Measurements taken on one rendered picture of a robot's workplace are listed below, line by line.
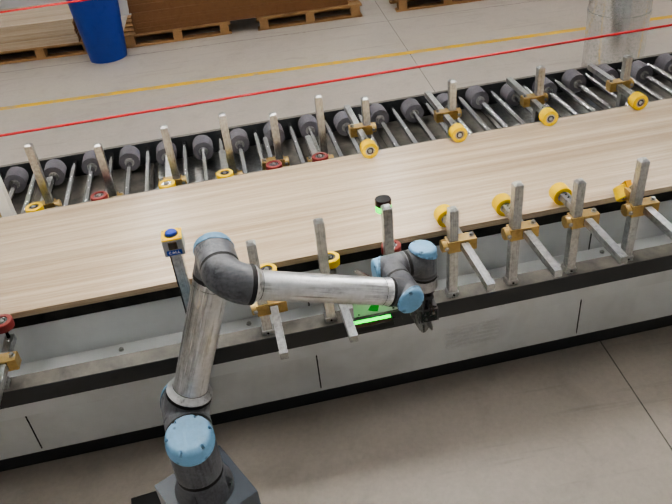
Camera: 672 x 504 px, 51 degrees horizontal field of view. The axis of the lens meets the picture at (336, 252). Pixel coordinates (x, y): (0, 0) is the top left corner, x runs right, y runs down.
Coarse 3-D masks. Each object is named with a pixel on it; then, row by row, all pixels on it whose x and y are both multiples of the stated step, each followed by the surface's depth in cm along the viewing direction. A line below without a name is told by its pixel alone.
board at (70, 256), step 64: (512, 128) 350; (576, 128) 344; (640, 128) 338; (192, 192) 327; (256, 192) 321; (320, 192) 316; (384, 192) 311; (448, 192) 307; (0, 256) 297; (64, 256) 293; (128, 256) 288; (192, 256) 284
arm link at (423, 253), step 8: (416, 240) 229; (424, 240) 229; (408, 248) 227; (416, 248) 225; (424, 248) 225; (432, 248) 225; (416, 256) 224; (424, 256) 223; (432, 256) 224; (416, 264) 224; (424, 264) 225; (432, 264) 226; (416, 272) 225; (424, 272) 227; (432, 272) 228; (416, 280) 230; (424, 280) 229; (432, 280) 230
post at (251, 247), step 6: (252, 240) 249; (246, 246) 247; (252, 246) 248; (252, 252) 249; (252, 258) 250; (258, 258) 251; (258, 264) 252; (258, 300) 262; (264, 300) 262; (264, 318) 267; (264, 324) 269; (270, 324) 269; (264, 330) 270
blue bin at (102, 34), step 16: (96, 0) 709; (112, 0) 722; (80, 16) 719; (96, 16) 718; (112, 16) 729; (80, 32) 736; (96, 32) 728; (112, 32) 736; (96, 48) 740; (112, 48) 744
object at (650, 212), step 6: (648, 210) 272; (654, 210) 271; (648, 216) 272; (654, 216) 268; (660, 216) 268; (654, 222) 269; (660, 222) 265; (666, 222) 264; (660, 228) 266; (666, 228) 262; (666, 234) 263
